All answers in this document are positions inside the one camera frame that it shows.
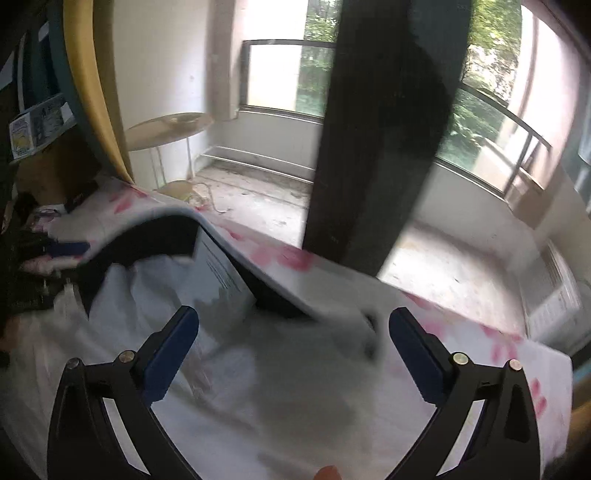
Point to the person's right hand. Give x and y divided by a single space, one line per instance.
328 474

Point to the small printed carton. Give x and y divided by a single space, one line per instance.
37 127

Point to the dark door frame pillar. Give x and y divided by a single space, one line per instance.
378 138

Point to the large white garment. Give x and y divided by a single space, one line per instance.
258 392

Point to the yellow and teal board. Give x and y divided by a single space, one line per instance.
87 83

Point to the cardboard box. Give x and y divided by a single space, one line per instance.
55 170

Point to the pale yellow stool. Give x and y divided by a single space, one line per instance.
178 189

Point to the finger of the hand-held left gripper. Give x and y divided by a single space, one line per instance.
69 249

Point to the floral bedsheet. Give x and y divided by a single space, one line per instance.
485 350

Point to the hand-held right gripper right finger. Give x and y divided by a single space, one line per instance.
413 357

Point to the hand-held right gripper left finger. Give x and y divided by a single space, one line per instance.
173 355

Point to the white slatted appliance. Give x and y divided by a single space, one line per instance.
554 295

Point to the balcony window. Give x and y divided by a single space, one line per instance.
286 78

